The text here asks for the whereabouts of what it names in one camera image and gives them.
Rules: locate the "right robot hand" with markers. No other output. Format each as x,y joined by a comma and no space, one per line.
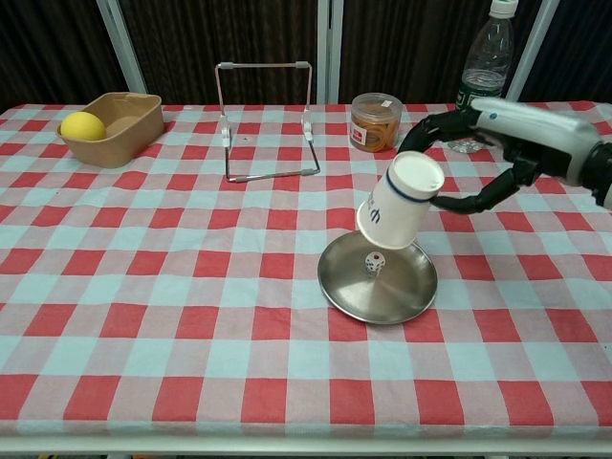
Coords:
540,138

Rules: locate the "white paper cup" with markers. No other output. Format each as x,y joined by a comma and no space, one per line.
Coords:
397,210

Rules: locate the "small white die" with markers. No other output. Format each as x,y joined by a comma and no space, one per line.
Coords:
375,264

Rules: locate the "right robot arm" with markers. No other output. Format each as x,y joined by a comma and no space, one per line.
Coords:
603,177

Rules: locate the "dark corrugated partition panel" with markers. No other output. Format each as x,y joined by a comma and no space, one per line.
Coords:
48,52
215,33
411,48
574,52

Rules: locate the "clear plastic water bottle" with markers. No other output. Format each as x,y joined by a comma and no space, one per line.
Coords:
487,57

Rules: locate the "clear jar of rubber bands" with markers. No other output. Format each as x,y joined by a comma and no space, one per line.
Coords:
375,126

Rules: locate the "round steel plate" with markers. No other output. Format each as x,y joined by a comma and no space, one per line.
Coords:
397,291

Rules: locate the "red white checkered tablecloth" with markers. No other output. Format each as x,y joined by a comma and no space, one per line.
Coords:
191,287

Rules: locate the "brown paper food box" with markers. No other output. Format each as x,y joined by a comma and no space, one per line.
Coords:
129,134

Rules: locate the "yellow ball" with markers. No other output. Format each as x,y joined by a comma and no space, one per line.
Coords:
82,126

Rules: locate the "grey metal partition post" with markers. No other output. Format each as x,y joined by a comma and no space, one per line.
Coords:
330,52
122,48
533,48

